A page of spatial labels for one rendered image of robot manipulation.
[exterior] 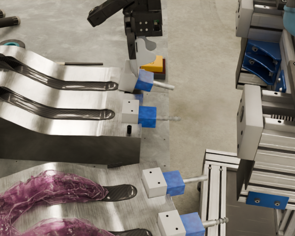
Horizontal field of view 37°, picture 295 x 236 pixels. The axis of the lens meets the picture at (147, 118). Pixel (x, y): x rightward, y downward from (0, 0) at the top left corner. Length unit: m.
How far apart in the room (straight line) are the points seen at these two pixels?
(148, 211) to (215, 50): 2.25
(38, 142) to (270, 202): 0.54
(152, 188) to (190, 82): 1.86
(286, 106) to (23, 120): 0.55
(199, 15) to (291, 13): 2.92
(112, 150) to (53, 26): 0.66
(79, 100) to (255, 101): 0.40
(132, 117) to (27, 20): 0.71
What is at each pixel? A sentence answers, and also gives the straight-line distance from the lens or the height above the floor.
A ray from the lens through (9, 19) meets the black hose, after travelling 1.50.
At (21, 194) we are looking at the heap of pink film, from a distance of 0.82.
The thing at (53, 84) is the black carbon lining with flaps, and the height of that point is 0.88.
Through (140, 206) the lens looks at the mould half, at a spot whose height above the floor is 0.86.
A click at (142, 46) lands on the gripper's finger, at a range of 0.98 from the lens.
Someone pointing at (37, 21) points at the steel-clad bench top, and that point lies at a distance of 1.55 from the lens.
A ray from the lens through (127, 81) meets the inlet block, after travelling 1.03.
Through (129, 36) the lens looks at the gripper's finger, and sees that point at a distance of 0.96.
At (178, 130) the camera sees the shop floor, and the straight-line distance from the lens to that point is 2.30.
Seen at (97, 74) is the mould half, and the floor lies 0.89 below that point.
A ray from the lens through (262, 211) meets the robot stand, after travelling 1.75.
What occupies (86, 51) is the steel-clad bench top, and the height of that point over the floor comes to 0.80.
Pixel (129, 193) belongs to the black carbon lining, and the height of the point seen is 0.85.
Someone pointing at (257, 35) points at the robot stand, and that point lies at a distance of 1.30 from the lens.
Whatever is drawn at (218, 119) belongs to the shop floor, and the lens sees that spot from 2.42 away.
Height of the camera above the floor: 1.52
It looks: 40 degrees down
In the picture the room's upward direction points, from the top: 4 degrees clockwise
